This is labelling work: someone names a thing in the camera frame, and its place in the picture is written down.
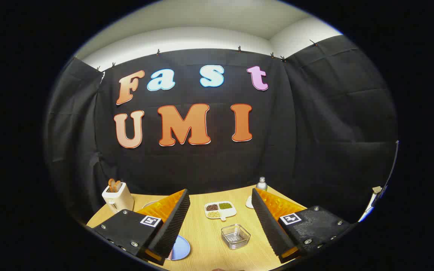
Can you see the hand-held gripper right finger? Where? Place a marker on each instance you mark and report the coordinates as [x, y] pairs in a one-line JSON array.
[[268, 222]]

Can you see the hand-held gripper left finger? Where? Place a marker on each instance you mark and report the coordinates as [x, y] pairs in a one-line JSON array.
[[173, 226]]

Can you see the blue round plate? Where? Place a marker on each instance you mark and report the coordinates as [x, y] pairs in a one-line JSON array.
[[181, 248]]

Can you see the small white coaster tray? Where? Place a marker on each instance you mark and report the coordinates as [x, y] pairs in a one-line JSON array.
[[249, 203]]

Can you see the oval grey food plate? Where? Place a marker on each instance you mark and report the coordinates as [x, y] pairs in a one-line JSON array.
[[150, 204]]

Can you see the green label drink bottle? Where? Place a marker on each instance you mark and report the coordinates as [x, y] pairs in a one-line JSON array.
[[261, 184]]

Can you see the white divided dish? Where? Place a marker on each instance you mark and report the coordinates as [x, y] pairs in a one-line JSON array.
[[229, 212]]

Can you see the yellow soybeans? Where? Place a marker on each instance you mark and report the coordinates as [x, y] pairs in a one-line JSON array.
[[214, 214]]

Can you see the dark brown beans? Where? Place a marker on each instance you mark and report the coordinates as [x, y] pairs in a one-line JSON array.
[[212, 207]]

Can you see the green mung beans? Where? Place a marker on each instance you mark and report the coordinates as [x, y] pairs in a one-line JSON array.
[[225, 206]]

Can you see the white toaster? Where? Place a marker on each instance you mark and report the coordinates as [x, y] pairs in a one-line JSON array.
[[118, 201]]

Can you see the toasted bread slices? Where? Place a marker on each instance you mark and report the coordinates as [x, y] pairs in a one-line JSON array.
[[113, 185]]

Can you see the black backdrop cloth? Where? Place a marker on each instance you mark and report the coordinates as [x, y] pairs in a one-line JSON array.
[[296, 131]]

